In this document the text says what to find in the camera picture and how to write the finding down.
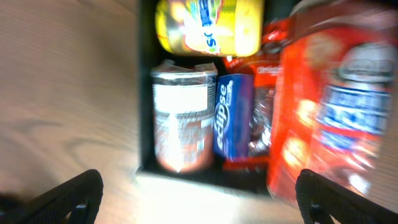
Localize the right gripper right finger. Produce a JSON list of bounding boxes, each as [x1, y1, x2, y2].
[[295, 169, 397, 224]]

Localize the dark green open box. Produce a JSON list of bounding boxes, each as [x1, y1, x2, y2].
[[136, 0, 299, 195]]

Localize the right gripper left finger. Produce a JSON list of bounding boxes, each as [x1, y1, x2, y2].
[[1, 169, 104, 224]]

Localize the Hello Panda biscuit box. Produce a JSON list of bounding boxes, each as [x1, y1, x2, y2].
[[267, 1, 397, 204]]

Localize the blue Eclipse mints box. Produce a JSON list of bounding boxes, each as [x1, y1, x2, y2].
[[213, 73, 254, 161]]

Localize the yellow snack cup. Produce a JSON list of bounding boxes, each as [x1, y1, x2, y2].
[[155, 0, 265, 57]]

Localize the red candy bag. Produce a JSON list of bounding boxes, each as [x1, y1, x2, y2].
[[223, 19, 289, 170]]

